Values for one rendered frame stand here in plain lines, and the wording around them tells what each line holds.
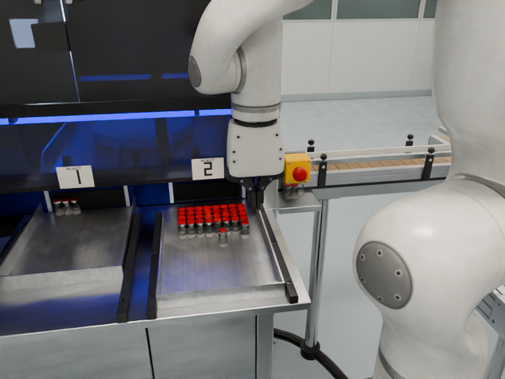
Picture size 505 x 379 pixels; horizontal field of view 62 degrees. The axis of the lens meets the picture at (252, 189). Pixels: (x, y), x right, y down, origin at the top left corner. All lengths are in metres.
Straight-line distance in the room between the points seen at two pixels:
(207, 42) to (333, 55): 5.47
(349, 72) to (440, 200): 5.78
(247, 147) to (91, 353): 1.00
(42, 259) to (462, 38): 0.98
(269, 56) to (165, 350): 1.09
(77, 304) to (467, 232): 0.76
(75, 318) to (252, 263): 0.39
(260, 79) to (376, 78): 5.72
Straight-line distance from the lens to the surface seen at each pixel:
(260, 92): 0.68
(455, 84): 0.41
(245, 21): 0.59
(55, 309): 0.96
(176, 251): 1.05
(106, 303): 0.94
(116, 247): 1.10
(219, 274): 0.96
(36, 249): 1.17
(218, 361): 1.57
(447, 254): 0.39
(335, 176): 1.35
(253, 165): 0.74
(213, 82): 0.64
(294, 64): 5.91
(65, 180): 1.18
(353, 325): 2.17
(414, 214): 0.40
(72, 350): 1.53
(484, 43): 0.40
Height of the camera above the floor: 1.47
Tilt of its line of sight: 26 degrees down
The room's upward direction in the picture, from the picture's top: straight up
